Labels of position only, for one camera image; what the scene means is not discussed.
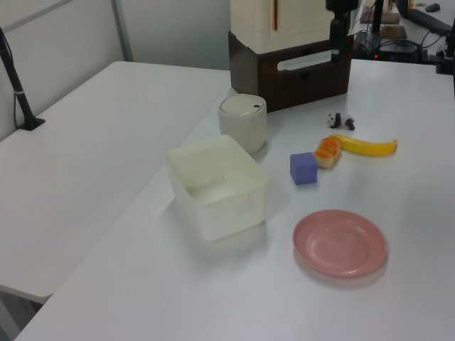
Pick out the black Franka gripper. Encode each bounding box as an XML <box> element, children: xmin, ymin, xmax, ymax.
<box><xmin>325</xmin><ymin>0</ymin><xmax>358</xmax><ymax>65</ymax></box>

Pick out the purple cube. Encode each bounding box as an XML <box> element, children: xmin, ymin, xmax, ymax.
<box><xmin>289</xmin><ymin>151</ymin><xmax>319</xmax><ymax>186</ymax></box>

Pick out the pink plastic plate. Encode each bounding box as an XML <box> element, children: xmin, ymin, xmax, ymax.
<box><xmin>292</xmin><ymin>209</ymin><xmax>388</xmax><ymax>278</ymax></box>

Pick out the black stand with base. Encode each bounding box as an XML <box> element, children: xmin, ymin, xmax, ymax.
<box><xmin>365</xmin><ymin>0</ymin><xmax>385</xmax><ymax>47</ymax></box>

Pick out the black electronic box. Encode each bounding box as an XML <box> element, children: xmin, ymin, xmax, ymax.
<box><xmin>377</xmin><ymin>41</ymin><xmax>419</xmax><ymax>62</ymax></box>

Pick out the cream toy fridge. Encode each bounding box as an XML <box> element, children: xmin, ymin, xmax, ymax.
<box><xmin>230</xmin><ymin>0</ymin><xmax>355</xmax><ymax>55</ymax></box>

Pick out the dark brown drawer cabinet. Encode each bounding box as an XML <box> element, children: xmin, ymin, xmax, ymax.
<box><xmin>227</xmin><ymin>31</ymin><xmax>355</xmax><ymax>114</ymax></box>

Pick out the small panda figurine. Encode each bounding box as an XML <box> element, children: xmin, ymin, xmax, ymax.
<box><xmin>326</xmin><ymin>112</ymin><xmax>357</xmax><ymax>131</ymax></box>

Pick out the black table clamp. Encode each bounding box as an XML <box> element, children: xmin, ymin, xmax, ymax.
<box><xmin>428</xmin><ymin>30</ymin><xmax>455</xmax><ymax>75</ymax></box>

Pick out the yellow toy banana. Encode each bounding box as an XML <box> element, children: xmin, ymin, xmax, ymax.
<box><xmin>328</xmin><ymin>134</ymin><xmax>399</xmax><ymax>157</ymax></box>

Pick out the orange salmon sushi toy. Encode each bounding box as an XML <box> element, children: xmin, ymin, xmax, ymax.
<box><xmin>313</xmin><ymin>136</ymin><xmax>343</xmax><ymax>168</ymax></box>

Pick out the small beige lidded bin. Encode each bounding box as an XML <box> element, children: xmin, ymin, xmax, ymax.
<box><xmin>218</xmin><ymin>94</ymin><xmax>268</xmax><ymax>155</ymax></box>

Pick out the white plastic storage box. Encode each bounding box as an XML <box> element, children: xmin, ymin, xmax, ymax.
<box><xmin>166</xmin><ymin>134</ymin><xmax>269</xmax><ymax>243</ymax></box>

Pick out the black camera stand pole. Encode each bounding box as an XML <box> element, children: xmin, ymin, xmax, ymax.
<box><xmin>0</xmin><ymin>26</ymin><xmax>46</xmax><ymax>131</ymax></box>

